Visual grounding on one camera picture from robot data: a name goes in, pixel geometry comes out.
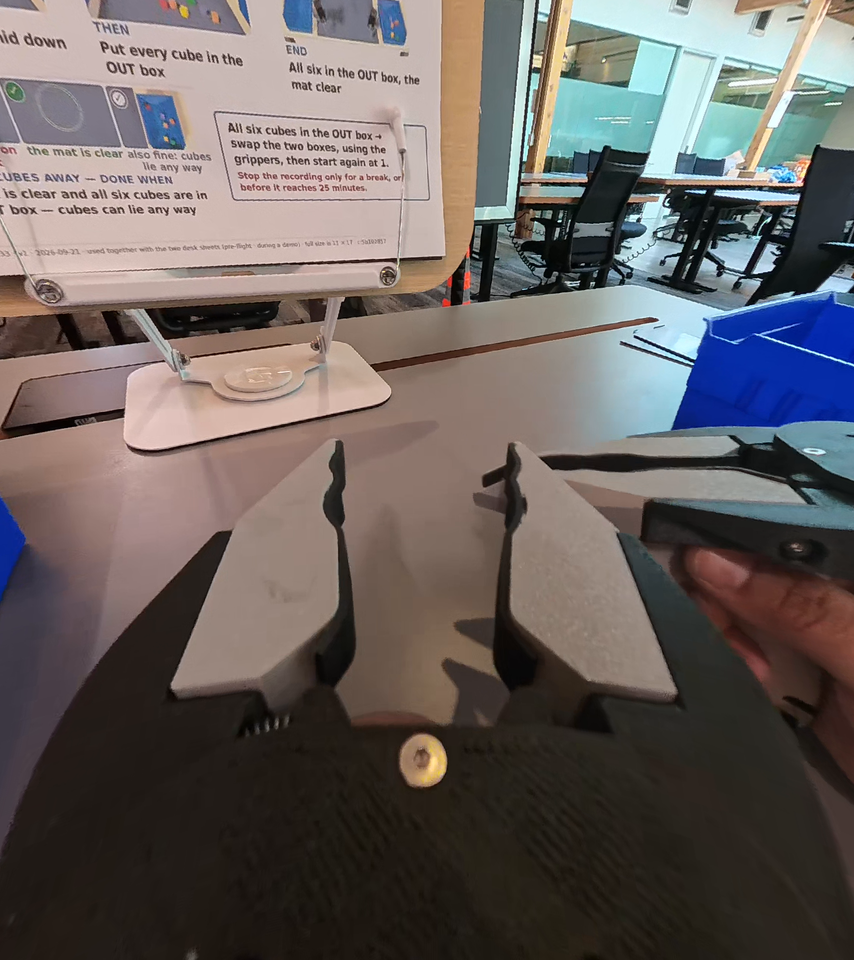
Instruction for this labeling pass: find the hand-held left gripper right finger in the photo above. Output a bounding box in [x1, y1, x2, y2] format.
[493, 441, 680, 714]

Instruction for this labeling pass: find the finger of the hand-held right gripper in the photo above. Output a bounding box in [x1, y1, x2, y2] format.
[539, 431, 776, 475]
[571, 469, 807, 534]

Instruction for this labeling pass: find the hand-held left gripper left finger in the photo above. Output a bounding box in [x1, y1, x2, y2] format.
[169, 438, 359, 710]

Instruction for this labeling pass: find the grey desk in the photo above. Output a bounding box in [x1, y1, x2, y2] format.
[0, 285, 854, 960]

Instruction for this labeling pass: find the black desk grommet cover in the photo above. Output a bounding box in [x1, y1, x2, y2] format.
[3, 373, 137, 431]

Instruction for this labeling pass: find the person's right hand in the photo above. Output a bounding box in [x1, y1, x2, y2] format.
[678, 547, 854, 834]

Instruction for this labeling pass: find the grey flat panel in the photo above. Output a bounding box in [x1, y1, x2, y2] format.
[620, 318, 707, 369]

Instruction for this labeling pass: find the white metal stand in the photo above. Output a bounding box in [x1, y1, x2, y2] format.
[124, 296, 392, 453]

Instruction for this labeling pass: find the red striped object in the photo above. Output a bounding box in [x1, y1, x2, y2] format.
[442, 255, 473, 309]

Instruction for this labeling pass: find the instruction sheet on stand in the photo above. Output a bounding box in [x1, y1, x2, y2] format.
[0, 0, 486, 320]

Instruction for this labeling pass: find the dark partition panel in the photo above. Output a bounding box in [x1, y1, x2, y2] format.
[475, 0, 527, 213]

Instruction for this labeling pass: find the printed instruction sheet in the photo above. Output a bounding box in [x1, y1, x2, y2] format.
[0, 0, 446, 280]

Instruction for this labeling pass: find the wooden pillar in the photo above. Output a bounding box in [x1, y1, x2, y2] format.
[528, 0, 574, 241]
[742, 0, 833, 170]

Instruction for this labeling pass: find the metal page clip wire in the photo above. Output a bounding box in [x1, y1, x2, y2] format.
[0, 67, 64, 305]
[378, 108, 407, 290]

